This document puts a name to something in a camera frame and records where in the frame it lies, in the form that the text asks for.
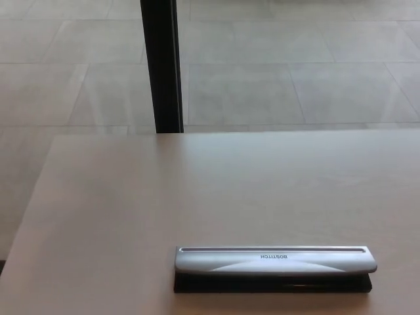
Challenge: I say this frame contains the black vertical frame post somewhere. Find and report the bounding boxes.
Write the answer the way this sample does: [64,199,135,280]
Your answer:
[140,0,184,134]

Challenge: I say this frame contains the silver black Bostitch hole punch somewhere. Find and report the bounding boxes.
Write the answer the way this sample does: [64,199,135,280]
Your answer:
[173,244,378,294]

